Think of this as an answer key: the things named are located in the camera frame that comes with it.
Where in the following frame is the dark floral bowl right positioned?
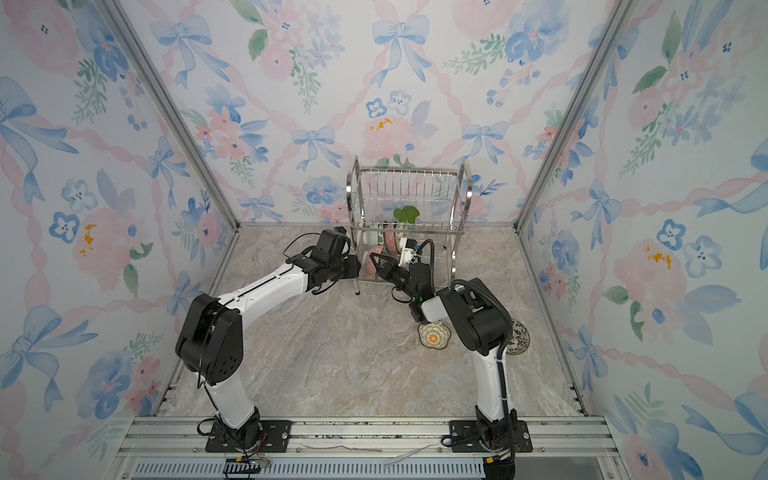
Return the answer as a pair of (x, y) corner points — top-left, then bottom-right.
(506, 319), (531, 356)

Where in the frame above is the stainless steel dish rack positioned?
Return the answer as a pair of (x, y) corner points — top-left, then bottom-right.
(346, 156), (474, 287)

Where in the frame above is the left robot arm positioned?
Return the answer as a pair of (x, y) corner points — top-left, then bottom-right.
(175, 227), (360, 455)

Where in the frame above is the black corrugated cable conduit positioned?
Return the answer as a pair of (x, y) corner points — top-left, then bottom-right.
(416, 238), (517, 361)

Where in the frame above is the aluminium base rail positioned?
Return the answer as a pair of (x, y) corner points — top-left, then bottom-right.
(106, 416), (629, 479)

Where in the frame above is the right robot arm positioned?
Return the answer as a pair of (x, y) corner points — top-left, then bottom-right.
(369, 253), (517, 457)

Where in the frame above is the green leaf-shaped dish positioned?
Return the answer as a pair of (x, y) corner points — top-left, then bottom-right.
(392, 205), (421, 225)

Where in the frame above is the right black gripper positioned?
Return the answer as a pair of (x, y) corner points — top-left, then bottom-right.
(370, 255), (420, 306)

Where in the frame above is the pale green grid bowl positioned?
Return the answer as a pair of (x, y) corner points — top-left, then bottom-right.
(364, 230), (384, 247)

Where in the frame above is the orange flower-shaped dish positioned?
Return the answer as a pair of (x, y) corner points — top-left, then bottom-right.
(418, 321), (452, 350)

